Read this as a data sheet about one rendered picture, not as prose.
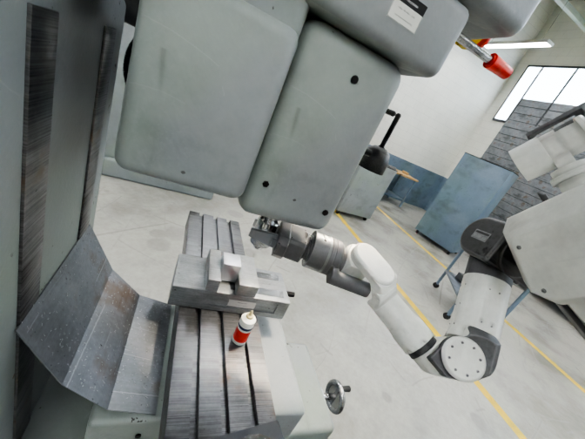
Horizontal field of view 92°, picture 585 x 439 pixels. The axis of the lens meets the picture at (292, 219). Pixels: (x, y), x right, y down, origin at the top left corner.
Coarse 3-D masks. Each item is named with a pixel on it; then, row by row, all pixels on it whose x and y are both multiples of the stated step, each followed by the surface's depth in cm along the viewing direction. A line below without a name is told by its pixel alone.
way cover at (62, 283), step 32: (96, 256) 69; (64, 288) 55; (96, 288) 66; (128, 288) 79; (32, 320) 46; (64, 320) 54; (96, 320) 63; (128, 320) 73; (160, 320) 80; (64, 352) 52; (128, 352) 67; (160, 352) 73; (64, 384) 50; (96, 384) 56; (128, 384) 62
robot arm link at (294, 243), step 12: (288, 228) 63; (300, 228) 67; (288, 240) 59; (300, 240) 61; (312, 240) 63; (324, 240) 63; (276, 252) 59; (288, 252) 61; (300, 252) 61; (312, 252) 61; (324, 252) 61; (312, 264) 62; (324, 264) 62
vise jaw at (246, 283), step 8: (240, 256) 92; (248, 264) 90; (240, 272) 85; (248, 272) 86; (240, 280) 81; (248, 280) 83; (256, 280) 84; (240, 288) 80; (248, 288) 81; (256, 288) 82; (248, 296) 83
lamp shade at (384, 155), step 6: (372, 150) 69; (378, 150) 68; (384, 150) 69; (366, 156) 69; (372, 156) 68; (378, 156) 68; (384, 156) 68; (360, 162) 70; (366, 162) 69; (372, 162) 68; (378, 162) 68; (384, 162) 69; (366, 168) 69; (372, 168) 69; (378, 168) 69; (384, 168) 70
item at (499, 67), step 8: (456, 40) 44; (464, 40) 44; (472, 48) 45; (480, 48) 45; (480, 56) 46; (488, 56) 46; (496, 56) 46; (488, 64) 47; (496, 64) 46; (504, 64) 47; (496, 72) 48; (504, 72) 48; (512, 72) 48
